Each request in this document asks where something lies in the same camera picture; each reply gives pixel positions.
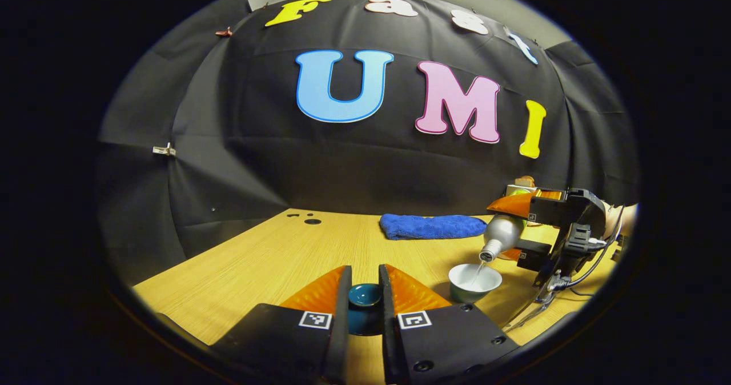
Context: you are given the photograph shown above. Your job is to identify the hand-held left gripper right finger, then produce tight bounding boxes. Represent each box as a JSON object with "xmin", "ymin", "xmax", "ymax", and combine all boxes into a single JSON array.
[{"xmin": 378, "ymin": 264, "xmax": 519, "ymax": 384}]

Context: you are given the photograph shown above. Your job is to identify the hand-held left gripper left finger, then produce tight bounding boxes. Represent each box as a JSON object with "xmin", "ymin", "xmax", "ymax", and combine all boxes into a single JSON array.
[{"xmin": 211, "ymin": 266, "xmax": 353, "ymax": 383}]

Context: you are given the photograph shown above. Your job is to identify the silver green water bottle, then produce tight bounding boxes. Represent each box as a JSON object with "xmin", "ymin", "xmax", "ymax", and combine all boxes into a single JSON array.
[{"xmin": 479, "ymin": 186, "xmax": 535, "ymax": 263}]

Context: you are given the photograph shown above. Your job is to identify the teal teacup lid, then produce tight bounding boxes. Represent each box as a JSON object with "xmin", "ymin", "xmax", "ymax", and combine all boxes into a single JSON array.
[{"xmin": 347, "ymin": 283, "xmax": 383, "ymax": 336}]

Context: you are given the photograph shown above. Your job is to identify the pale teacup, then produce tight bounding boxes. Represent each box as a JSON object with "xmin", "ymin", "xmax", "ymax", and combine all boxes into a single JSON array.
[{"xmin": 448, "ymin": 263, "xmax": 503, "ymax": 304}]

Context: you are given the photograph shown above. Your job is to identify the blue towel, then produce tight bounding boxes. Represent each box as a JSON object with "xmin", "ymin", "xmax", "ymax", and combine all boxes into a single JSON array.
[{"xmin": 380, "ymin": 214, "xmax": 488, "ymax": 241}]

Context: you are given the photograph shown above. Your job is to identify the black backdrop cloth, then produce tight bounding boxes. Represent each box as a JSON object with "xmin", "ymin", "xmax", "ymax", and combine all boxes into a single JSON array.
[{"xmin": 96, "ymin": 0, "xmax": 639, "ymax": 286}]

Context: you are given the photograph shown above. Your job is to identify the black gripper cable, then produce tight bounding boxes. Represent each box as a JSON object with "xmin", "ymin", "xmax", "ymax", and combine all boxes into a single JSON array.
[{"xmin": 505, "ymin": 205, "xmax": 624, "ymax": 330}]

